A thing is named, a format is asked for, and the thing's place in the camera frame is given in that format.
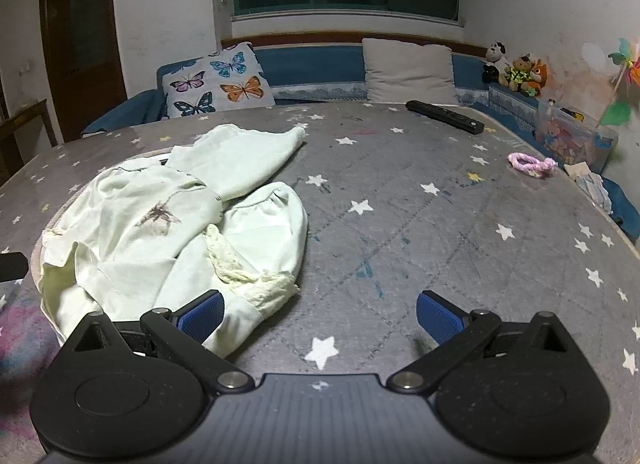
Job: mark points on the brown wooden chair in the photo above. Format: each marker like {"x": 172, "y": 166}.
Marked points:
{"x": 30, "y": 114}

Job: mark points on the colourful paper pinwheel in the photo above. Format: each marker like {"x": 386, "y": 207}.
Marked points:
{"x": 620, "y": 111}

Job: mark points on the clear plastic toy box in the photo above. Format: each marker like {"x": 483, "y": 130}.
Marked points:
{"x": 575, "y": 139}

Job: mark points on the white blue crumpled cloth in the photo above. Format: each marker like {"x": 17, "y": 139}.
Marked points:
{"x": 595, "y": 191}

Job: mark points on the bear plush toy green vest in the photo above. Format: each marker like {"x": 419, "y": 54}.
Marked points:
{"x": 522, "y": 71}

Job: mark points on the panda plush toy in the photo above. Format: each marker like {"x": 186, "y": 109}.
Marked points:
{"x": 496, "y": 56}

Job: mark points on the brown wooden door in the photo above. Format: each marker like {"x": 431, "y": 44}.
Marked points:
{"x": 85, "y": 44}

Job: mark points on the butterfly print pillow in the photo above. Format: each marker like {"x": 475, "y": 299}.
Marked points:
{"x": 220, "y": 79}

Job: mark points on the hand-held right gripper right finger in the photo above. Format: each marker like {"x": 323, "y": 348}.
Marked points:
{"x": 440, "y": 314}

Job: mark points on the black remote control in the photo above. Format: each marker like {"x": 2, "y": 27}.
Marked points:
{"x": 445, "y": 116}

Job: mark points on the plain grey pillow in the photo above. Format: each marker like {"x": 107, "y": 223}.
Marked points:
{"x": 407, "y": 71}

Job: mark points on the orange plush toy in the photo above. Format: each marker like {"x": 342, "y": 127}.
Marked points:
{"x": 539, "y": 75}

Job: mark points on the pale green garment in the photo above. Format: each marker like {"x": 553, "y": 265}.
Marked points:
{"x": 125, "y": 224}

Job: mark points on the blue sofa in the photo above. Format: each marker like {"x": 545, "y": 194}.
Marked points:
{"x": 310, "y": 64}

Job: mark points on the grey star-print tablecloth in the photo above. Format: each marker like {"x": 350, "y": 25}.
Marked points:
{"x": 400, "y": 224}

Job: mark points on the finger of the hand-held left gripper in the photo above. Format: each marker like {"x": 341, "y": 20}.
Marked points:
{"x": 12, "y": 266}

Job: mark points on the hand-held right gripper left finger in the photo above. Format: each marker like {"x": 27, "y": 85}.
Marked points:
{"x": 202, "y": 316}

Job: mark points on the small clear bottle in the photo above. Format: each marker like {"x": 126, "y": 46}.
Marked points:
{"x": 551, "y": 108}

